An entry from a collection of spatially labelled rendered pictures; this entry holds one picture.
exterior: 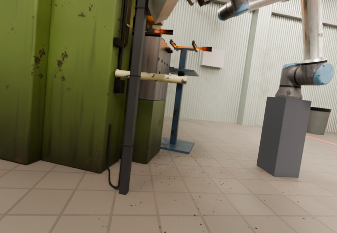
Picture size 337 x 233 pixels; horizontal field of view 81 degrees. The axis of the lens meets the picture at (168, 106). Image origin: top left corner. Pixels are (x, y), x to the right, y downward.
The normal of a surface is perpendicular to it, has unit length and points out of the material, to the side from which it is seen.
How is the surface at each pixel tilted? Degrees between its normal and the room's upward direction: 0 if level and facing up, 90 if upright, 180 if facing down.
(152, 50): 90
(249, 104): 90
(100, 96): 90
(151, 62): 90
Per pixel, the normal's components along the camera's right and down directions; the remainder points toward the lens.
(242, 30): 0.17, 0.09
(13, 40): -0.22, 0.05
